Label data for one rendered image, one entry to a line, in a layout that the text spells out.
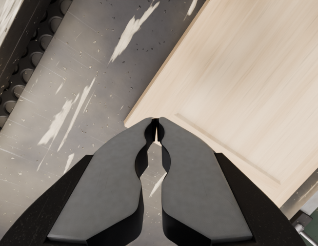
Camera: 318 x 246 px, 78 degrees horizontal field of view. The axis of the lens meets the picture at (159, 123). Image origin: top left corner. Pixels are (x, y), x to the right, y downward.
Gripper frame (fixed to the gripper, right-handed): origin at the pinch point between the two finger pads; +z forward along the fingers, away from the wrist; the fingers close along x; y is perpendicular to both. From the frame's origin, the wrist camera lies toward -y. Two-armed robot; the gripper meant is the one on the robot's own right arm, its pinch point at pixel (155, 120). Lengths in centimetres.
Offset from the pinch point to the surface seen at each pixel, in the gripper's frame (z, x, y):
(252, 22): 22.4, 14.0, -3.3
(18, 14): 10.0, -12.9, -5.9
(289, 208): 20, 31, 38
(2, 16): 9.4, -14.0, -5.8
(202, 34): 19.8, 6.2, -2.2
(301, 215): 17, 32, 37
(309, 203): 19, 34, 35
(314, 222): 26, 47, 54
